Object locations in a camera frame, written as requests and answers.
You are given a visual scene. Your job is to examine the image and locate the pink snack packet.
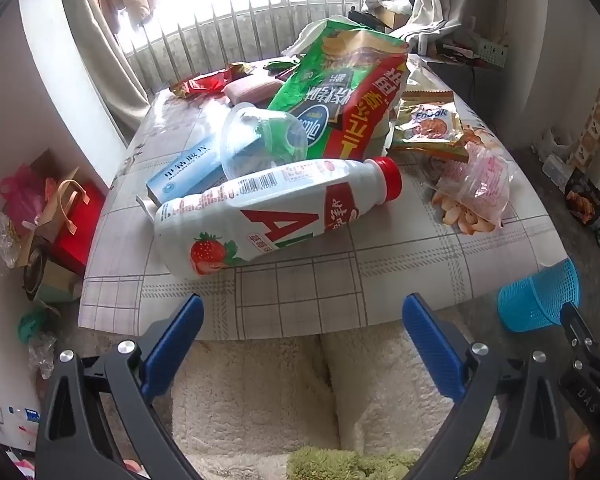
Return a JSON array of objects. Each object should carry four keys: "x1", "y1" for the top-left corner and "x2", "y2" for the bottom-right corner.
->
[{"x1": 223, "y1": 72, "x2": 291, "y2": 108}]

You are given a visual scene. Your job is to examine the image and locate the clear plastic containers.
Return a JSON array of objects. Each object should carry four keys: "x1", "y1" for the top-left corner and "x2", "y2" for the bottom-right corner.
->
[{"x1": 532, "y1": 127, "x2": 573, "y2": 191}]

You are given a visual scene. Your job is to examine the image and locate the blue medicine box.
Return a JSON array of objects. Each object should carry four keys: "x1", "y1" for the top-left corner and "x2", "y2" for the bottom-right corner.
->
[{"x1": 145, "y1": 132, "x2": 231, "y2": 206}]

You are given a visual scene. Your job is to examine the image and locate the red snack wrapper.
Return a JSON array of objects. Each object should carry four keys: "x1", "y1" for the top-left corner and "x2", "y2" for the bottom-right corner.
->
[{"x1": 170, "y1": 64, "x2": 253, "y2": 98}]

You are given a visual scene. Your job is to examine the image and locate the dark snack bag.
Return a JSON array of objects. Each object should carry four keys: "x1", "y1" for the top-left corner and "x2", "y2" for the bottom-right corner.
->
[{"x1": 564, "y1": 169, "x2": 600, "y2": 226}]

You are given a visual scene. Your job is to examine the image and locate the green fuzzy slipper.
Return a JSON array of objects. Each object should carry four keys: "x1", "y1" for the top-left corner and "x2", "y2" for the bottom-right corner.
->
[{"x1": 286, "y1": 445, "x2": 486, "y2": 480}]

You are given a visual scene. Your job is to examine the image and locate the clear bag of ring crackers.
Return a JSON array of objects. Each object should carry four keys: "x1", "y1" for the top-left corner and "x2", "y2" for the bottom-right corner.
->
[{"x1": 430, "y1": 142, "x2": 516, "y2": 235}]

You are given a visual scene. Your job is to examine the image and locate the beige window curtain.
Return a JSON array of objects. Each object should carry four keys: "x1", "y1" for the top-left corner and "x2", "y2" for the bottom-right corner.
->
[
  {"x1": 55, "y1": 0, "x2": 153, "y2": 146},
  {"x1": 405, "y1": 0, "x2": 476, "y2": 56}
]

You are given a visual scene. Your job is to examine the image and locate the pale green box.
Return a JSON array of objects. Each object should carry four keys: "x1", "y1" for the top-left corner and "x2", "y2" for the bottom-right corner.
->
[{"x1": 32, "y1": 260, "x2": 83, "y2": 303}]

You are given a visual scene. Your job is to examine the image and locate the green chip bag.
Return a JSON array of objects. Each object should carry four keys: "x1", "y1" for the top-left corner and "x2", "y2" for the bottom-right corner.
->
[{"x1": 267, "y1": 17, "x2": 410, "y2": 161}]

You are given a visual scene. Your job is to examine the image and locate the pink plastic bag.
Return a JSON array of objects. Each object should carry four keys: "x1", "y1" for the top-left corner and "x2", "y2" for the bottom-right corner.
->
[{"x1": 0, "y1": 164, "x2": 48, "y2": 221}]

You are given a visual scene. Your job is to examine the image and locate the blue plastic basket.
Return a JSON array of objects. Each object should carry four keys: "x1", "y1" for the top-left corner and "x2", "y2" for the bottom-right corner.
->
[{"x1": 497, "y1": 259, "x2": 581, "y2": 333}]

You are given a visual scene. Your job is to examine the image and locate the open cardboard box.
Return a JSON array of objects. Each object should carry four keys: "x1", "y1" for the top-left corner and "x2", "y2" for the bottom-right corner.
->
[{"x1": 362, "y1": 0, "x2": 413, "y2": 31}]

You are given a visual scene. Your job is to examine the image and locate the white strawberry drink bottle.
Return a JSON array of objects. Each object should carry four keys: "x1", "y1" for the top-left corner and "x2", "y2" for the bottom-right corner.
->
[{"x1": 154, "y1": 156, "x2": 403, "y2": 278}]

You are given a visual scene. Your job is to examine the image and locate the patterned wall sticker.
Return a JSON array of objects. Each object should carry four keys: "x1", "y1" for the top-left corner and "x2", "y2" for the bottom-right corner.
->
[{"x1": 570, "y1": 72, "x2": 600, "y2": 171}]

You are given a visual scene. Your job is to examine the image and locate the green plastic bag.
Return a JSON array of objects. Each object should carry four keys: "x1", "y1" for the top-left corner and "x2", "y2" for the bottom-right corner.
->
[{"x1": 17, "y1": 307, "x2": 51, "y2": 346}]

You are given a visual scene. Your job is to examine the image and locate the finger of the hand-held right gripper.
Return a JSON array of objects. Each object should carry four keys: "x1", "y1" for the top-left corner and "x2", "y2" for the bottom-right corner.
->
[{"x1": 559, "y1": 301, "x2": 600, "y2": 362}]

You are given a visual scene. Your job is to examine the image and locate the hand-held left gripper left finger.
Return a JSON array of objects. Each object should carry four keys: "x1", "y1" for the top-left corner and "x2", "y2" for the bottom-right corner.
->
[{"x1": 35, "y1": 292, "x2": 206, "y2": 480}]

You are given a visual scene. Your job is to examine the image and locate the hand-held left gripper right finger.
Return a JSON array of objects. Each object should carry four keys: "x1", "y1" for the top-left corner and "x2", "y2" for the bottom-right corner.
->
[{"x1": 401, "y1": 292, "x2": 581, "y2": 480}]

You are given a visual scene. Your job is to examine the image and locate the metal window railing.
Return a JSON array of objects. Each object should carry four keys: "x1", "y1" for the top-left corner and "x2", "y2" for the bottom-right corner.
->
[{"x1": 117, "y1": 0, "x2": 366, "y2": 91}]

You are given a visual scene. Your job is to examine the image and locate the clear plastic bag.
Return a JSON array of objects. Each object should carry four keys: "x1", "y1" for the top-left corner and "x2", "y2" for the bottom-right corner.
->
[{"x1": 0, "y1": 212, "x2": 26, "y2": 268}]

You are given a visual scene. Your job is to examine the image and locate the yellow cracker packet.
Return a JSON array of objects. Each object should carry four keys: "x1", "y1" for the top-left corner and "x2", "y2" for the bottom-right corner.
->
[{"x1": 392, "y1": 91, "x2": 468, "y2": 161}]

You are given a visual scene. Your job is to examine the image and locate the clear plastic cup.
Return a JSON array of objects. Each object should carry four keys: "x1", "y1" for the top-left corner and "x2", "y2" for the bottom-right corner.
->
[{"x1": 220, "y1": 102, "x2": 310, "y2": 181}]

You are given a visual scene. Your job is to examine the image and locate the person's right hand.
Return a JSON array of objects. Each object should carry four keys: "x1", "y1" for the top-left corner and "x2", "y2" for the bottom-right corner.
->
[{"x1": 569, "y1": 432, "x2": 600, "y2": 480}]

